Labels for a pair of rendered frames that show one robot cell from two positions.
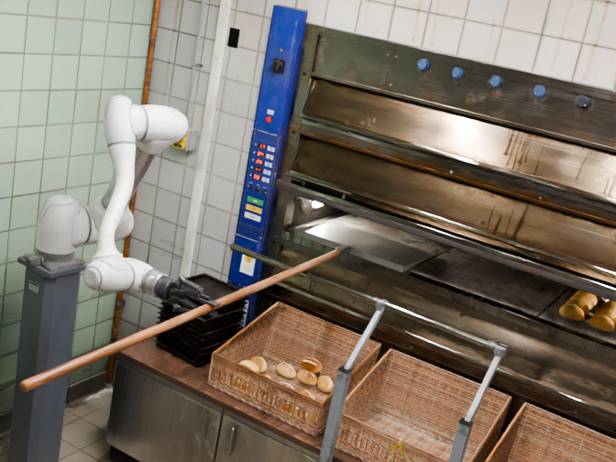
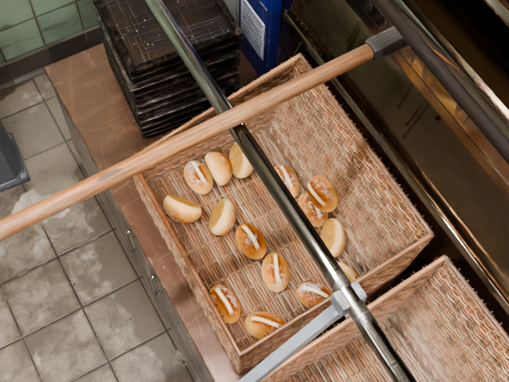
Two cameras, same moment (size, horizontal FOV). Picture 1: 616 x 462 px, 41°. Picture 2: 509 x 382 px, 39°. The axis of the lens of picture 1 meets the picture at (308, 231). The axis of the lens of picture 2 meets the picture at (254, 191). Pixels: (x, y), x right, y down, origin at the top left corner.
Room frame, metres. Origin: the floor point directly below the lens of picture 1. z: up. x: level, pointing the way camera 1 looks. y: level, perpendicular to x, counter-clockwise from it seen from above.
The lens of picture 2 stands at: (2.59, -0.38, 2.22)
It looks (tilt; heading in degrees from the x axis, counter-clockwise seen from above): 62 degrees down; 29
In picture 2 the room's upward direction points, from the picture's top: 4 degrees clockwise
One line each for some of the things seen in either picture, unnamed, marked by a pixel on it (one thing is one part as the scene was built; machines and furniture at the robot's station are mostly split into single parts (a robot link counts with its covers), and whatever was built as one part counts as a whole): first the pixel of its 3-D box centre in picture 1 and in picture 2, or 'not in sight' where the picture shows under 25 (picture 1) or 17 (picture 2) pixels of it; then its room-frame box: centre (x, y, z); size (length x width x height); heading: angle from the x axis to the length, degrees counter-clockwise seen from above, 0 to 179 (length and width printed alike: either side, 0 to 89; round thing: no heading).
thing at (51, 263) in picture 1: (50, 255); not in sight; (3.18, 1.01, 1.03); 0.22 x 0.18 x 0.06; 148
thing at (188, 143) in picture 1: (183, 137); not in sight; (3.90, 0.66, 1.46); 0.10 x 0.07 x 0.10; 62
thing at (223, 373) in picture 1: (295, 363); (270, 208); (3.27, -0.05, 0.72); 0.56 x 0.49 x 0.28; 62
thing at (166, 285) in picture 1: (172, 291); not in sight; (2.68, 0.42, 1.18); 0.09 x 0.07 x 0.08; 62
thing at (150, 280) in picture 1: (156, 284); not in sight; (2.72, 0.48, 1.18); 0.09 x 0.06 x 0.09; 152
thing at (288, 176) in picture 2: (286, 368); (285, 180); (3.40, -0.02, 0.62); 0.10 x 0.07 x 0.05; 57
